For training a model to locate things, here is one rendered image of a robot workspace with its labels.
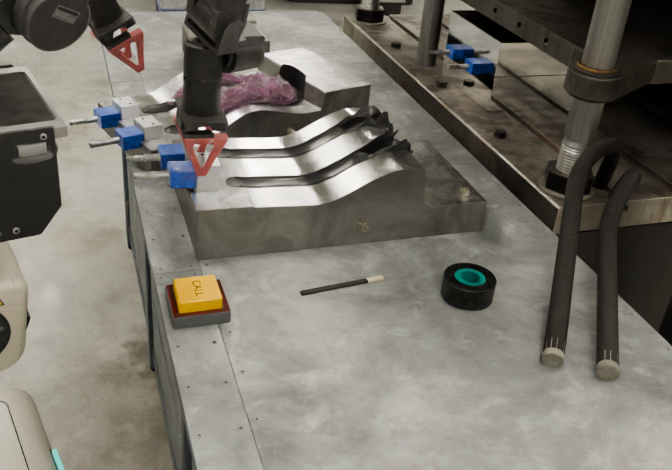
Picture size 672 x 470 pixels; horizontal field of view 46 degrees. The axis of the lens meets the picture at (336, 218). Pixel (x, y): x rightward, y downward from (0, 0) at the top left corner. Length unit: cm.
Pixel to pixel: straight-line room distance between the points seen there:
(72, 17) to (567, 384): 77
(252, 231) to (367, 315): 23
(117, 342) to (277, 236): 119
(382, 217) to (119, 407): 110
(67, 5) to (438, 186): 74
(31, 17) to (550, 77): 140
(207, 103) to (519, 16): 90
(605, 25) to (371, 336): 73
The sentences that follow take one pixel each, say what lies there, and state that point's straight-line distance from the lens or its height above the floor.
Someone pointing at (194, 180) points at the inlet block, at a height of 91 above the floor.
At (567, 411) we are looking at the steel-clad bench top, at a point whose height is 80.
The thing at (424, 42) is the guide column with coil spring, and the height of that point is 85.
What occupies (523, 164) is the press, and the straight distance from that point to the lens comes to 173.
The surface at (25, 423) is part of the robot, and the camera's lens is 178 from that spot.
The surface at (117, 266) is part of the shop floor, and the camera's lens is 270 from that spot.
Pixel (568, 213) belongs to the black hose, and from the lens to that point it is 133.
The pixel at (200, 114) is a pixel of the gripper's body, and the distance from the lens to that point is 120.
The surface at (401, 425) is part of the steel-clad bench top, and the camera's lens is 100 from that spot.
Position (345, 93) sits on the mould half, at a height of 90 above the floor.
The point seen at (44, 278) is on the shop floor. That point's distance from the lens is 268.
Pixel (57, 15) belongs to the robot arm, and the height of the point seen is 123.
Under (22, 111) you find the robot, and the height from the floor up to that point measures 104.
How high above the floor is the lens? 149
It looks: 30 degrees down
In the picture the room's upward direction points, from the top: 5 degrees clockwise
